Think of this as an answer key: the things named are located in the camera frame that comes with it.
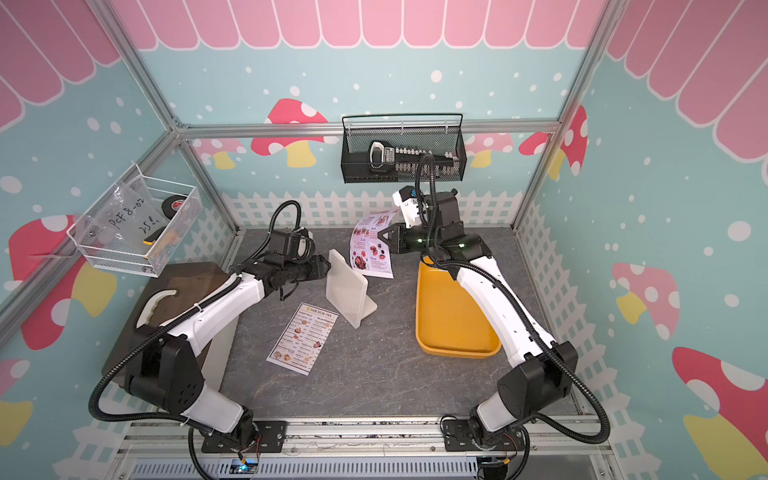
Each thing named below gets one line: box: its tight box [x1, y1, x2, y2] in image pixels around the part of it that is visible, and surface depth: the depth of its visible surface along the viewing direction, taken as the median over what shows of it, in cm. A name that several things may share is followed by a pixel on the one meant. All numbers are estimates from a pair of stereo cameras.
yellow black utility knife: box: [142, 226, 167, 246], surface depth 66 cm
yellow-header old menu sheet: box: [266, 302, 340, 376], surface depth 93 cm
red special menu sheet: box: [350, 209, 401, 279], surface depth 77 cm
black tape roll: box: [162, 195, 188, 220], surface depth 81 cm
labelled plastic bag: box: [96, 176, 169, 253], surface depth 69 cm
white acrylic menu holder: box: [326, 249, 378, 329], surface depth 87 cm
